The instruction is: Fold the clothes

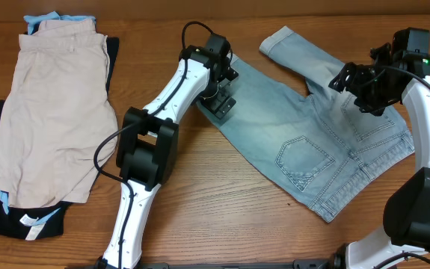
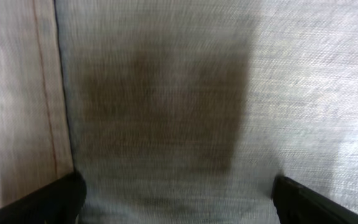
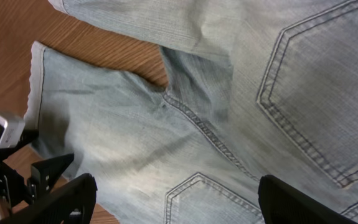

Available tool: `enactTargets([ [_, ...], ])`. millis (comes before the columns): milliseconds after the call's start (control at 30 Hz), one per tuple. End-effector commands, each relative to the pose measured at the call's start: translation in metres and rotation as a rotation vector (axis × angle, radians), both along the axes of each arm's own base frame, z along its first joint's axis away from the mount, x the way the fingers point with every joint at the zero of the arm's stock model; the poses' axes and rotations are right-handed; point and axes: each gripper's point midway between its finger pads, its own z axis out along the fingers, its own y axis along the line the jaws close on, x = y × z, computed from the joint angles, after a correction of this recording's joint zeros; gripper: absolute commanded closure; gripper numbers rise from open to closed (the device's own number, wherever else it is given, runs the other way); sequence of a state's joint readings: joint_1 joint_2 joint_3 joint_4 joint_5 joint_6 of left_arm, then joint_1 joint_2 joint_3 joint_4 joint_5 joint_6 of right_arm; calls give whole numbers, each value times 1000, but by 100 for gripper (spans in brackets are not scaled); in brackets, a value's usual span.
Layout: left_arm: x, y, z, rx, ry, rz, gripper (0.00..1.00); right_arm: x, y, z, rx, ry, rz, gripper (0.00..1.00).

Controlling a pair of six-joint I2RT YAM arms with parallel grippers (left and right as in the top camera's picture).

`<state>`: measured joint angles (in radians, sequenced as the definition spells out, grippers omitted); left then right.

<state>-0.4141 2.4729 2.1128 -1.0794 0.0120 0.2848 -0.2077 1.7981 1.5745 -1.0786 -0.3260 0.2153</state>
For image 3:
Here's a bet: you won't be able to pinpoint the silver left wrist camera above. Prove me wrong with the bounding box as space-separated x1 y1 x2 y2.
0 111 26 149

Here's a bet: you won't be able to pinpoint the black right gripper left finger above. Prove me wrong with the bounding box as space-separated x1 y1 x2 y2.
0 174 97 224

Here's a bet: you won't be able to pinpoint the light blue denim shorts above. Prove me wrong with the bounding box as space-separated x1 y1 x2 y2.
24 0 358 223

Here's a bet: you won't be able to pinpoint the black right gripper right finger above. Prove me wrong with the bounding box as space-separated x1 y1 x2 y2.
258 175 356 224

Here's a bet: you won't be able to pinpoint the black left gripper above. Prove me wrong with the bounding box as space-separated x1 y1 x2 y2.
0 126 74 212

